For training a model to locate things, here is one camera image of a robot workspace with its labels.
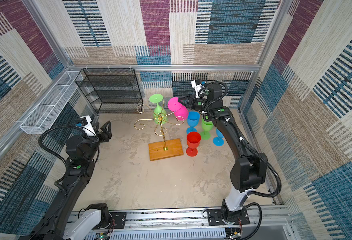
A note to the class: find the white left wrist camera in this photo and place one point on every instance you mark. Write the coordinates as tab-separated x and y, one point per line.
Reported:
84	123

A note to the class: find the black mesh shelf rack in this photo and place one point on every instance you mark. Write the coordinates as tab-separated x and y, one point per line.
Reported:
114	90

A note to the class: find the pink wine glass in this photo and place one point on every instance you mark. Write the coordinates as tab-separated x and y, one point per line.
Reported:
180	111

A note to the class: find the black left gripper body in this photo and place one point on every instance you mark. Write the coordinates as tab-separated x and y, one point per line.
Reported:
103	137

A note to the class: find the white mesh wall basket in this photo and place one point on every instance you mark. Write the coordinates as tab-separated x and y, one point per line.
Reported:
47	111

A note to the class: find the wooden rack base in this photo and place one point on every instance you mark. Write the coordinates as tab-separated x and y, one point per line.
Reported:
163	150

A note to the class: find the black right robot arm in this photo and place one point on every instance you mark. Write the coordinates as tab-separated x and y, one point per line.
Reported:
248	172

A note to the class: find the green wine glass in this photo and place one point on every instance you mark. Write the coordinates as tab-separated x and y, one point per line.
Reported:
159	112
207	126

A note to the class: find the blue wine glass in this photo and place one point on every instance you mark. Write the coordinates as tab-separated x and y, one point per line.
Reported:
219	139
193	120

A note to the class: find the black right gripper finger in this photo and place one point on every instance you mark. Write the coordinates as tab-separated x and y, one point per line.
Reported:
186	105
186	98

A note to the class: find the gold wire glass rack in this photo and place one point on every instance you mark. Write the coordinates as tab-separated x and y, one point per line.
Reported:
160	130

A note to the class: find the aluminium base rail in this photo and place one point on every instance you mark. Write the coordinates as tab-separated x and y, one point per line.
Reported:
265	223

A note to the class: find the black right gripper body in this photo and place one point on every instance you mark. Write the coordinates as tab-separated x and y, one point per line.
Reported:
199	104

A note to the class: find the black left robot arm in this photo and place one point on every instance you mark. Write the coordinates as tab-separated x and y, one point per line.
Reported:
83	153

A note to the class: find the red wine glass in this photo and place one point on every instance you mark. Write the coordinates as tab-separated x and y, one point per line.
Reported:
193	142

